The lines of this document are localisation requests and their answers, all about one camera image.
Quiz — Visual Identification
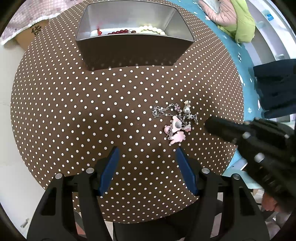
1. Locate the pink and green blanket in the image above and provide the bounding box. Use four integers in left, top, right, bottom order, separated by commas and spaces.
198, 1, 256, 43

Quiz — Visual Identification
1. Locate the right hand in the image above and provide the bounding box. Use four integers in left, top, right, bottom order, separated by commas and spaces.
261, 192, 280, 212

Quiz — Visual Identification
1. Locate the brown polka dot tablecloth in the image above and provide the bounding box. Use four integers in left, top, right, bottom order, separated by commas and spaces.
11, 2, 244, 223

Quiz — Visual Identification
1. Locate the pink flower charm jewelry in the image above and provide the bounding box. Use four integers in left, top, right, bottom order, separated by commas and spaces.
164, 115, 192, 145

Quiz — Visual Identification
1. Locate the teal bed sheet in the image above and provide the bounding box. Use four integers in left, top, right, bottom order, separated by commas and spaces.
169, 0, 266, 176

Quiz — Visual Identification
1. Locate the dark blue garment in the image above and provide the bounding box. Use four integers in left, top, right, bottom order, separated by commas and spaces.
253, 59, 296, 119

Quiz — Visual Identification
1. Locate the silver metal tin box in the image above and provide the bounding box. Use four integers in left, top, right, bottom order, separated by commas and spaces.
75, 1, 195, 70

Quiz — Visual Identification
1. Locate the dark red bead bracelet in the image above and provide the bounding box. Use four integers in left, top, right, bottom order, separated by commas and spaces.
107, 28, 137, 35

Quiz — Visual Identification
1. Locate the cream bead bracelet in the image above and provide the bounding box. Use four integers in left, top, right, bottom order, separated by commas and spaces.
137, 24, 167, 36

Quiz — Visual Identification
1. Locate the silver charm chain jewelry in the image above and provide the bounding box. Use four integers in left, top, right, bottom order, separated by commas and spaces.
152, 100, 198, 127

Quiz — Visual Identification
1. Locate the cardboard box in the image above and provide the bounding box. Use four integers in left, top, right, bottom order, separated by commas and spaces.
14, 20, 49, 51

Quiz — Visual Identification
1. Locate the pink checked cloth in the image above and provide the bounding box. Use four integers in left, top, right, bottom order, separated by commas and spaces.
1, 0, 81, 45

